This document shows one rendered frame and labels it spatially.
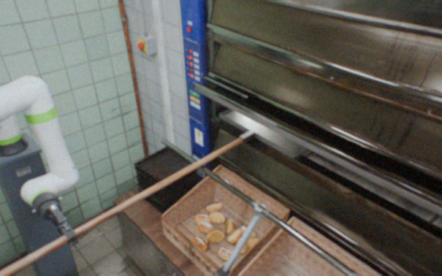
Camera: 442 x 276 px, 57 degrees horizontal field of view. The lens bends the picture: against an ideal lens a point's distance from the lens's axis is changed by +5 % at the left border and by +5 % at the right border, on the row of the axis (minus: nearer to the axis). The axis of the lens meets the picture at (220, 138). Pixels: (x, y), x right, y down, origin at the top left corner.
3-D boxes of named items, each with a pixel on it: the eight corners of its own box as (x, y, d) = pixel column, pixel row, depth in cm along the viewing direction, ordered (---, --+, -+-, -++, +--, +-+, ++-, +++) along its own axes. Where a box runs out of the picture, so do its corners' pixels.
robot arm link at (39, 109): (-2, 80, 158) (17, 85, 152) (30, 69, 167) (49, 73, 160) (18, 122, 167) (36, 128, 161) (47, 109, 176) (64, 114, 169)
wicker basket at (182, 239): (221, 195, 260) (221, 162, 245) (288, 244, 225) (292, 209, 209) (161, 234, 233) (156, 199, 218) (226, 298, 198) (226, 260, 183)
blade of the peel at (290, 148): (293, 158, 193) (294, 153, 191) (219, 117, 227) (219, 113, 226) (337, 130, 212) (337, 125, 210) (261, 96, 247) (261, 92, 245)
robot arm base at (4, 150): (-19, 138, 209) (-24, 128, 206) (14, 128, 217) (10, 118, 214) (-2, 161, 193) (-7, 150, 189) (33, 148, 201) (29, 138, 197)
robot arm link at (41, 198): (32, 215, 171) (26, 199, 166) (61, 201, 178) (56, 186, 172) (38, 223, 167) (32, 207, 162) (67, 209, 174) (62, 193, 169)
